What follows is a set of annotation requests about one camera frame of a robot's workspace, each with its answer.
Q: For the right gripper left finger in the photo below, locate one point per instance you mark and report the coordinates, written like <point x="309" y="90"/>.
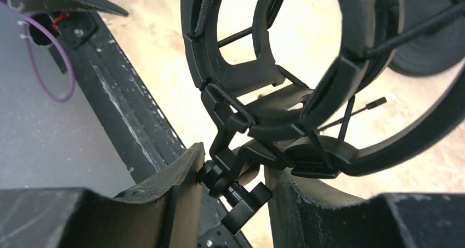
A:
<point x="161" y="211"/>

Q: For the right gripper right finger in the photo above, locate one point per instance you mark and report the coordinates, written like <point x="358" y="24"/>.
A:
<point x="309" y="213"/>

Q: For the black tripod shock mount stand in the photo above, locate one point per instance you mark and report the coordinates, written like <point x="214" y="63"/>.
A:
<point x="266" y="116"/>

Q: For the black shock mount round stand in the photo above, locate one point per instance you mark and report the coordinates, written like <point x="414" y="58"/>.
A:
<point x="431" y="53"/>

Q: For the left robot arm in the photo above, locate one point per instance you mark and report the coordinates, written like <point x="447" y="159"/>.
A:
<point x="55" y="6"/>

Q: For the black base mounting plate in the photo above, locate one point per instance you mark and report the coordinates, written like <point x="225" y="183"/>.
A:
<point x="138" y="129"/>

